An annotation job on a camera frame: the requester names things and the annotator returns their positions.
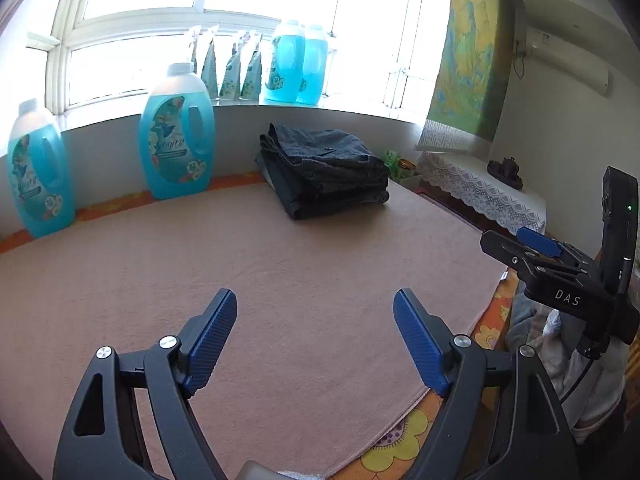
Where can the white lace table cloth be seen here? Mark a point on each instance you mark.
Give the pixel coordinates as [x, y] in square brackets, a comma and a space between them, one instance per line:
[456, 162]

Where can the white air conditioner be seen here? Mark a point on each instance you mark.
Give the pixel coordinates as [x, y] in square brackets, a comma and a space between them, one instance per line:
[559, 33]

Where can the large blue detergent bottle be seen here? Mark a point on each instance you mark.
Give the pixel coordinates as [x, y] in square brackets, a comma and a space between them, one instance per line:
[38, 171]

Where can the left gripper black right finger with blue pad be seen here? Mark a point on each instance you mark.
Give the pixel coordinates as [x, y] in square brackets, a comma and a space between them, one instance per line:
[499, 417]

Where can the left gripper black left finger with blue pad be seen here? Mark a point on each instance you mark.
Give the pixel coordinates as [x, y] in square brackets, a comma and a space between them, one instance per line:
[102, 436]

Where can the blue bottle on windowsill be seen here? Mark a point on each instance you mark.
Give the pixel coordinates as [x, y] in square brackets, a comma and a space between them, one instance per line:
[314, 66]
[287, 60]

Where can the dark teapot ornament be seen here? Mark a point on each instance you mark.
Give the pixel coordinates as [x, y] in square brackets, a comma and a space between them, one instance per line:
[507, 172]

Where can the white window frame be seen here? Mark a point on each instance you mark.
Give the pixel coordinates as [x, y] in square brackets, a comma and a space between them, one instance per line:
[382, 54]

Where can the pink towel mat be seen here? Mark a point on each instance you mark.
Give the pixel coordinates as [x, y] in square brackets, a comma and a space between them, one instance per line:
[314, 370]

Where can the dark grey checked pants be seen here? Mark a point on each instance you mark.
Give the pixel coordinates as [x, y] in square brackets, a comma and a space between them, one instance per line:
[331, 158]

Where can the black camera box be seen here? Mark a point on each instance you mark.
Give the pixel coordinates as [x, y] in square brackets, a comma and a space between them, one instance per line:
[620, 208]

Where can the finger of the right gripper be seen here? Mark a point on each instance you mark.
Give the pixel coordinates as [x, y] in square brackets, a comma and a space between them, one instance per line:
[539, 242]

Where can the folded dark clothes stack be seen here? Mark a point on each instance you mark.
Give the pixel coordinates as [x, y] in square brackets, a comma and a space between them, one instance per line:
[302, 200]

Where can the pile of light clothes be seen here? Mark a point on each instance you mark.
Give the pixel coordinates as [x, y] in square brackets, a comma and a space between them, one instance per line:
[595, 392]

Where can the white refill pouch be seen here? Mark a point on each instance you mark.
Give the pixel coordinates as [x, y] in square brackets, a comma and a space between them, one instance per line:
[242, 78]
[210, 70]

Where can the white refill pouch right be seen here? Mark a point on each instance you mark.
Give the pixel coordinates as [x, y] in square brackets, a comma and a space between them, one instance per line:
[242, 78]

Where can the yellow green wall painting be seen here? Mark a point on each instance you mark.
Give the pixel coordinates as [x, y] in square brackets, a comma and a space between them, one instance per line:
[475, 68]

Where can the far blue bottle on windowsill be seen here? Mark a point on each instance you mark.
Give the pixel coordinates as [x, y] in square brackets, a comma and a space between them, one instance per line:
[314, 66]

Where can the white refill pouch left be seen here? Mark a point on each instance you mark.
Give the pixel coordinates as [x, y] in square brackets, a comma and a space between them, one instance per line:
[210, 70]

